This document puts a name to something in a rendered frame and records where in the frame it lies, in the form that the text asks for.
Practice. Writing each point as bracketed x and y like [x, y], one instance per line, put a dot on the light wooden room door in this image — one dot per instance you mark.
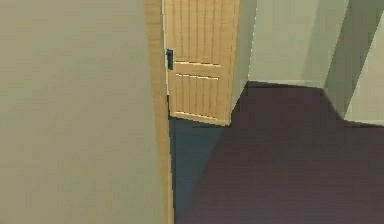
[200, 40]

